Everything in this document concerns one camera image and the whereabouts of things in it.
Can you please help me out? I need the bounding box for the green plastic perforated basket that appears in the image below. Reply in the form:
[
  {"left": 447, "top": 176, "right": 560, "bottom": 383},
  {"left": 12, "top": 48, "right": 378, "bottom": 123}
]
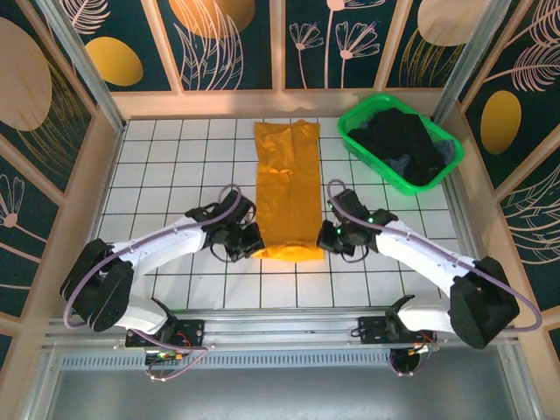
[{"left": 336, "top": 93, "right": 466, "bottom": 196}]

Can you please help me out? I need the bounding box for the orange t-shirt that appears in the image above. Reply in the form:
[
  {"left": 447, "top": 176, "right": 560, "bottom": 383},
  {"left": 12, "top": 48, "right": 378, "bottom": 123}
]
[{"left": 252, "top": 117, "right": 326, "bottom": 263}]

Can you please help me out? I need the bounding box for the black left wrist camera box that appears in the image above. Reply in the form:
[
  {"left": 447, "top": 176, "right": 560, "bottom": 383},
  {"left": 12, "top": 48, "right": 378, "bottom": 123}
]
[{"left": 217, "top": 190, "right": 258, "bottom": 225}]

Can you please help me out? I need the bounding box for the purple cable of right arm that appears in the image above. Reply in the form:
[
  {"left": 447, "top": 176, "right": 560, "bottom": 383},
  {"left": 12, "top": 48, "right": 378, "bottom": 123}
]
[{"left": 326, "top": 178, "right": 543, "bottom": 351}]

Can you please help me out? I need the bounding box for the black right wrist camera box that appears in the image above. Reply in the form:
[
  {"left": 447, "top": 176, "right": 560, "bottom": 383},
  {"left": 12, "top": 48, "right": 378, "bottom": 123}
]
[{"left": 326, "top": 191, "right": 369, "bottom": 223}]

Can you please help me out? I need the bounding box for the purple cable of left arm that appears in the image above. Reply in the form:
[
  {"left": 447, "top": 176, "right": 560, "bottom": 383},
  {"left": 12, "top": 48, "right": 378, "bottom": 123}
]
[{"left": 62, "top": 183, "right": 259, "bottom": 382}]

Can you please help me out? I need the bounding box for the grey slotted cable duct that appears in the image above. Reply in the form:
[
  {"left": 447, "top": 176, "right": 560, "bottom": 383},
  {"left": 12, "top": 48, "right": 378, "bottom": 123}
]
[{"left": 56, "top": 352, "right": 515, "bottom": 371}]

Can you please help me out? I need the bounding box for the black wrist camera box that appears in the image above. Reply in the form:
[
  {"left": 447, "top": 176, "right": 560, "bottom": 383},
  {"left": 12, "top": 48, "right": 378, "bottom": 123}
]
[
  {"left": 217, "top": 190, "right": 258, "bottom": 225},
  {"left": 326, "top": 191, "right": 369, "bottom": 223}
]

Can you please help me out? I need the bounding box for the black base plate of right arm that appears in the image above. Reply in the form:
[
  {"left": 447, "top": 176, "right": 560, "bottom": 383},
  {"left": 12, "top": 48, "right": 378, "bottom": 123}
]
[{"left": 352, "top": 314, "right": 438, "bottom": 347}]

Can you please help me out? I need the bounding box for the grey t-shirt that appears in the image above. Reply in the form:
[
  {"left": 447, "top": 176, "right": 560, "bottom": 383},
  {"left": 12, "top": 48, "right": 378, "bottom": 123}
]
[{"left": 384, "top": 138, "right": 456, "bottom": 172}]

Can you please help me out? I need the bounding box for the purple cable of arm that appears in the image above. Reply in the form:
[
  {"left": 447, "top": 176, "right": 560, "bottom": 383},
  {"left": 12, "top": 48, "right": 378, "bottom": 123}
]
[
  {"left": 62, "top": 183, "right": 259, "bottom": 382},
  {"left": 326, "top": 178, "right": 543, "bottom": 351}
]

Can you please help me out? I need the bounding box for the aluminium frame post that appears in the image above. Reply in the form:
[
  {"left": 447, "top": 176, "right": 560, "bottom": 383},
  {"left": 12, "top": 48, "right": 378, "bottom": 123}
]
[
  {"left": 34, "top": 0, "right": 129, "bottom": 135},
  {"left": 430, "top": 0, "right": 513, "bottom": 126}
]

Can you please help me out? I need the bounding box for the black base plate of left arm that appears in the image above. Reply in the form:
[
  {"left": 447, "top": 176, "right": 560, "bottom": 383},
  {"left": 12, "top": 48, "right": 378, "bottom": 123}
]
[{"left": 124, "top": 317, "right": 207, "bottom": 349}]

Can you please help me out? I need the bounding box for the black t-shirt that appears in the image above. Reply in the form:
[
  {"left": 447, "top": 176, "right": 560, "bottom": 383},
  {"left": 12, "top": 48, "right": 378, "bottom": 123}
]
[{"left": 352, "top": 108, "right": 447, "bottom": 186}]

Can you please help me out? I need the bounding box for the long aluminium mounting rail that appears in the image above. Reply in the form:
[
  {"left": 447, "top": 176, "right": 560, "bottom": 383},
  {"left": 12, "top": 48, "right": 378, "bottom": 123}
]
[{"left": 41, "top": 308, "right": 522, "bottom": 351}]

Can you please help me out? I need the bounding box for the aluminium side rail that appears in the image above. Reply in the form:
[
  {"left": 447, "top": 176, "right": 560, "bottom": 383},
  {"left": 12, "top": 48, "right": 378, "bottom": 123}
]
[{"left": 437, "top": 122, "right": 489, "bottom": 310}]

